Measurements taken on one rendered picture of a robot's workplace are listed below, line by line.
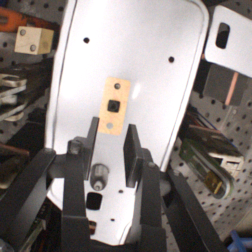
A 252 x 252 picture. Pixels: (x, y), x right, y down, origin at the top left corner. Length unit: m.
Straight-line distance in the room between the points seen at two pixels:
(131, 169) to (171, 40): 0.22
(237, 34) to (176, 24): 0.11
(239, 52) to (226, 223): 0.91
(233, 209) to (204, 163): 0.75
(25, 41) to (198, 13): 0.25
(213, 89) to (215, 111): 0.35
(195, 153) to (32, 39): 0.29
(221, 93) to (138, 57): 0.16
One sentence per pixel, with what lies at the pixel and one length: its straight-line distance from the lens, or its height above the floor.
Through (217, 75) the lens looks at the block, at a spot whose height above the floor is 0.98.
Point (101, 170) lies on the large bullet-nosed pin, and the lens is 0.35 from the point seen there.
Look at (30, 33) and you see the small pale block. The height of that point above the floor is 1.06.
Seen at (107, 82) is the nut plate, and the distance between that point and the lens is 0.31.
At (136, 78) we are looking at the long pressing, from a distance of 0.32.
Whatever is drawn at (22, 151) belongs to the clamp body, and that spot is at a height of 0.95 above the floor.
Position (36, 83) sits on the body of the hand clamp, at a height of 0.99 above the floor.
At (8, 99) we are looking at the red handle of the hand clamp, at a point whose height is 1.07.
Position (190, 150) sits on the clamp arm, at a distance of 0.36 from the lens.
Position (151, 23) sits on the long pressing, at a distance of 0.32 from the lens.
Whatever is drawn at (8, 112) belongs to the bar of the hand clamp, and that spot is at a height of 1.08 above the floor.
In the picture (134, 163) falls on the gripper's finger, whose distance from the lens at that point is 0.16.
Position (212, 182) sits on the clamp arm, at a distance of 0.31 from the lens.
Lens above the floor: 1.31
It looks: 68 degrees down
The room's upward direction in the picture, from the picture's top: 173 degrees clockwise
